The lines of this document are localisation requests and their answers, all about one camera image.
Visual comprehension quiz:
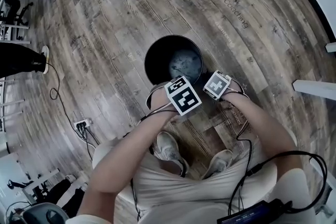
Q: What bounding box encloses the person's right light shoe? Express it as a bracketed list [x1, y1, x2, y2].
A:
[202, 149, 234, 179]

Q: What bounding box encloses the person's left hand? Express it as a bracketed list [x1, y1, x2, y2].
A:
[151, 89, 175, 112]

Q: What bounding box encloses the person's right forearm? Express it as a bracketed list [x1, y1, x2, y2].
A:
[220, 95, 299, 182]

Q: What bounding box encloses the long black floor cable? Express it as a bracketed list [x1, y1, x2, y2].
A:
[46, 61, 79, 131]

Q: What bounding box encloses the person's light shoe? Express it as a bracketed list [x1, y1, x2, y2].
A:
[153, 131, 190, 178]
[202, 149, 234, 179]

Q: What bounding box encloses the white table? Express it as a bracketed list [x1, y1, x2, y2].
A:
[292, 41, 336, 187]

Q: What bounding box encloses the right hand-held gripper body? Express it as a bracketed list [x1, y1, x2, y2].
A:
[203, 70, 232, 101]

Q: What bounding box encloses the person's right hand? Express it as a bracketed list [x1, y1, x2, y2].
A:
[222, 86, 246, 102]

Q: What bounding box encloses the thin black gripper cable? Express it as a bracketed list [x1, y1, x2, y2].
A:
[236, 123, 254, 171]

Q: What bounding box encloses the person's left light shoe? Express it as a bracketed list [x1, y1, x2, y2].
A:
[153, 131, 190, 178]

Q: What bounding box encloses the person's left forearm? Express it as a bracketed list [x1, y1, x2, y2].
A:
[78, 110, 182, 216]

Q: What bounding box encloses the person in beige clothes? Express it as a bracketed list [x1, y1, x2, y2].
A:
[65, 136, 316, 224]

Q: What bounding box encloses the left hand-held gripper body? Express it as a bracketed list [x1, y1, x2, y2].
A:
[164, 75, 203, 116]

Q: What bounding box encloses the black round bin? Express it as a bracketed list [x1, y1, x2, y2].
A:
[144, 35, 204, 86]

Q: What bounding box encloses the black chest device with screen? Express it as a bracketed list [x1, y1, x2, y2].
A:
[216, 198, 293, 224]

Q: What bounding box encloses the black office chair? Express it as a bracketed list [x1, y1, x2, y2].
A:
[0, 0, 34, 27]

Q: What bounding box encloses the white power strip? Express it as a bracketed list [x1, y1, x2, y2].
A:
[73, 118, 94, 131]

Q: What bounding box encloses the thick black device cable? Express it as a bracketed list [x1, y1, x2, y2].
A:
[228, 151, 329, 216]

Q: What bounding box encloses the white desk with legs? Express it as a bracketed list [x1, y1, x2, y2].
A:
[0, 22, 32, 45]

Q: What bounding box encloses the black cable with adapter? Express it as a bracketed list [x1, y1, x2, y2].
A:
[78, 128, 102, 163]

